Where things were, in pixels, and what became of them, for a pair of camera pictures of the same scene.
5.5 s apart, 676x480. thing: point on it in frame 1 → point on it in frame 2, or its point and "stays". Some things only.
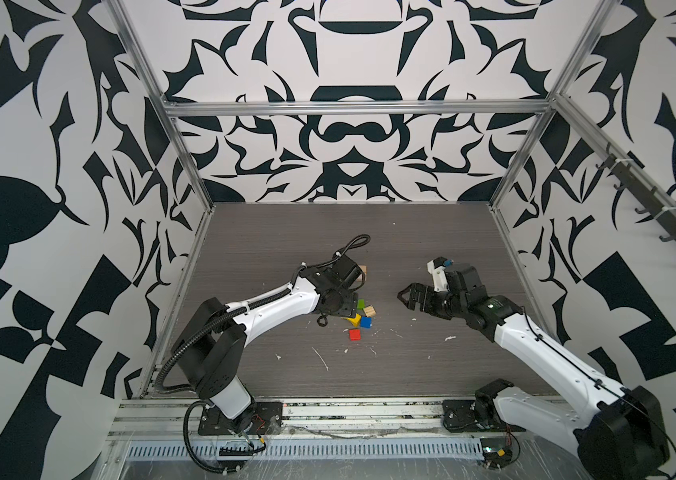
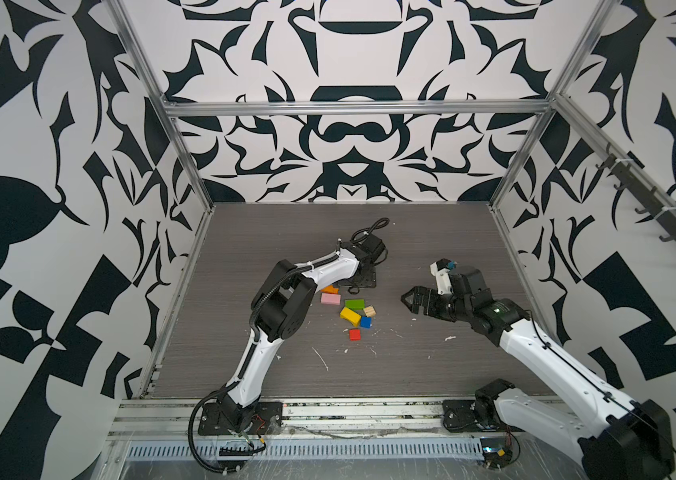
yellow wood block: x=356 y=320 stays
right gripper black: x=415 y=295 stays
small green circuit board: x=495 y=452 stays
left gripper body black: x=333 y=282 → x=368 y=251
